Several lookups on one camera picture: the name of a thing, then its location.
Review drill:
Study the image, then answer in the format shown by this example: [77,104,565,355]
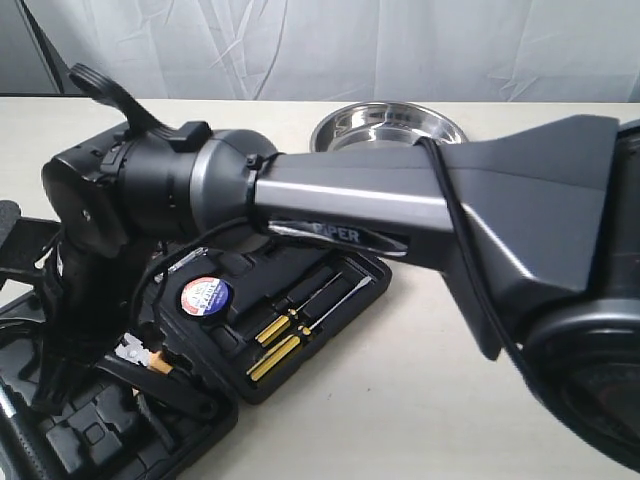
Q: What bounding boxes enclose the large yellow black screwdriver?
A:
[246,276,373,382]

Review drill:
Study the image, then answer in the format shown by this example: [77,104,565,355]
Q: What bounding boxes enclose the round stainless steel tray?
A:
[309,101,468,152]

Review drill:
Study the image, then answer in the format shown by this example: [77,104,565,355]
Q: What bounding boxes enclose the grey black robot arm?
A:
[34,114,639,470]

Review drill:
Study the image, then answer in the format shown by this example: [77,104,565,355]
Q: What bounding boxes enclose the small yellow black screwdriver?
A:
[254,273,341,347]

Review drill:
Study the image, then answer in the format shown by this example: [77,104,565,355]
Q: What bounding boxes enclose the adjustable wrench black handle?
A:
[96,354,218,420]

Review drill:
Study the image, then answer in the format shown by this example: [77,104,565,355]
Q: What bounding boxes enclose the hammer with black grip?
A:
[1,383,65,479]

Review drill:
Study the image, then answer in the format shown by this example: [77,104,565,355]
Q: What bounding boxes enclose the electrical tape roll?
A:
[179,276,232,318]

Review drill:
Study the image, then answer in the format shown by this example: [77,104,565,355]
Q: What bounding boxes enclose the clear test pen screwdriver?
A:
[167,247,207,275]

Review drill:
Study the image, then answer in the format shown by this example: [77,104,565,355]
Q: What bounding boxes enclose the white backdrop curtain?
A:
[28,1,639,103]

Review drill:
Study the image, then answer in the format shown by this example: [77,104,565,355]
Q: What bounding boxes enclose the orange black handled pliers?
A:
[115,333,177,453]

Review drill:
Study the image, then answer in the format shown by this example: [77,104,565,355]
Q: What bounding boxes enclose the black plastic tool case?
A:
[0,122,394,480]

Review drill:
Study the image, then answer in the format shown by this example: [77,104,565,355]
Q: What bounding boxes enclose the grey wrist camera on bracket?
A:
[1,200,61,291]

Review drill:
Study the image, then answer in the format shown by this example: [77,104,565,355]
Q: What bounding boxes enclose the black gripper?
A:
[31,236,155,414]

